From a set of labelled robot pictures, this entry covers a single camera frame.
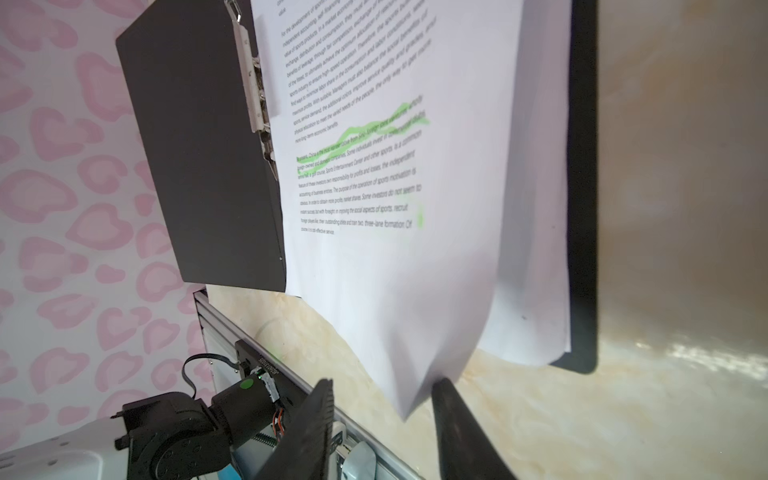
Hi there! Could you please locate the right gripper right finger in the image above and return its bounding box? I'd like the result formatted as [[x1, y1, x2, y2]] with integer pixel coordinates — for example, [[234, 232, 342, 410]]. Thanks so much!
[[431, 378, 517, 480]]

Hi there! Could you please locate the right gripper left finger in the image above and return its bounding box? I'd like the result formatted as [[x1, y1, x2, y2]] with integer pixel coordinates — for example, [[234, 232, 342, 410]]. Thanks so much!
[[254, 379, 334, 480]]

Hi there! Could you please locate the printed paper sheet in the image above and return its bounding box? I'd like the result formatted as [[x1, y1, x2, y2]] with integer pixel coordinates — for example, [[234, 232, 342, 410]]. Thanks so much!
[[252, 1, 523, 418], [479, 1, 572, 366]]

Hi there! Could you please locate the white black file folder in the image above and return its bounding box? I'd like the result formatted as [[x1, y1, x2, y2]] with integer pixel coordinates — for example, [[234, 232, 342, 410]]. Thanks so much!
[[116, 1, 599, 374]]

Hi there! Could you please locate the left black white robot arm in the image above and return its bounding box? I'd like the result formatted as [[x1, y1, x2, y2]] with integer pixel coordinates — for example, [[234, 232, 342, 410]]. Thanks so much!
[[1, 374, 275, 479]]

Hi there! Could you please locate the metal folder clip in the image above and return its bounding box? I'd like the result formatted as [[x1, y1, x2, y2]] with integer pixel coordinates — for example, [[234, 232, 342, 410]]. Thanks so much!
[[224, 0, 279, 181]]

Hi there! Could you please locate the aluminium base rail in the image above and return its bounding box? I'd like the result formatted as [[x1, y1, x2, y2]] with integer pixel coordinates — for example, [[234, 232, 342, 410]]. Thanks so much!
[[193, 290, 421, 479]]

